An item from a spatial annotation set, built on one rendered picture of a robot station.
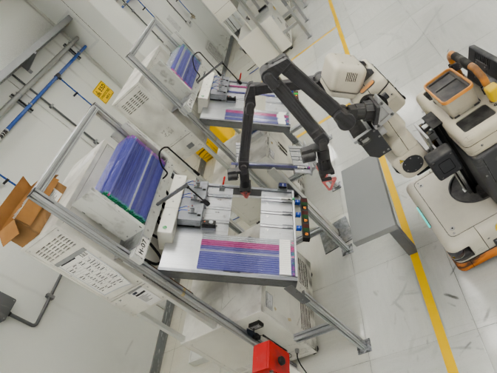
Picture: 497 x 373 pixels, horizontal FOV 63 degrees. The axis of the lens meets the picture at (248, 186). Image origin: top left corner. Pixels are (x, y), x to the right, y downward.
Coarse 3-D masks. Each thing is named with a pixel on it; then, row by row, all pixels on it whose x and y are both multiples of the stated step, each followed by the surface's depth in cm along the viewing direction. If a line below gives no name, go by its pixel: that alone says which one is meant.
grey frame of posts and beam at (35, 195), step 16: (112, 128) 234; (32, 192) 168; (160, 192) 230; (64, 208) 177; (160, 208) 223; (80, 224) 180; (320, 224) 277; (112, 240) 190; (336, 240) 286; (128, 256) 193; (144, 272) 199; (160, 272) 204; (176, 288) 208; (192, 304) 215; (208, 304) 221; (320, 304) 215; (224, 320) 225; (336, 320) 220; (240, 336) 234; (352, 336) 227
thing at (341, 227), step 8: (272, 168) 270; (272, 176) 273; (280, 176) 273; (312, 208) 290; (320, 216) 295; (344, 216) 317; (328, 224) 300; (336, 224) 317; (344, 224) 311; (336, 232) 305; (344, 232) 305; (328, 240) 312; (344, 240) 301; (328, 248) 306; (336, 248) 302
